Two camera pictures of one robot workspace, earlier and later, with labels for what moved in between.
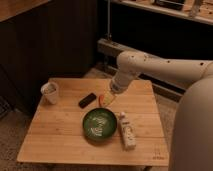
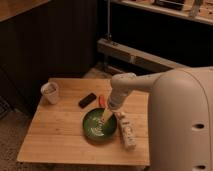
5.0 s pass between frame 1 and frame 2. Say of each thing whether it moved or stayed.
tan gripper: moved
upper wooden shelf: stayed
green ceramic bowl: stayed
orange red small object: stayed
